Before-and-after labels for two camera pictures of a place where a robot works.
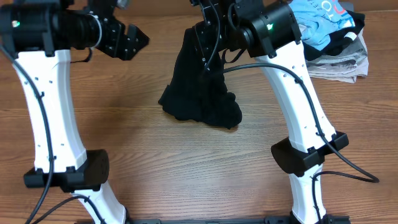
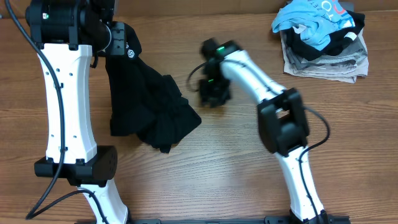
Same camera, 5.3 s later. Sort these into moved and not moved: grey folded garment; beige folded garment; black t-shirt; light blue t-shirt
Moved: black t-shirt
Not moved: grey folded garment; beige folded garment; light blue t-shirt
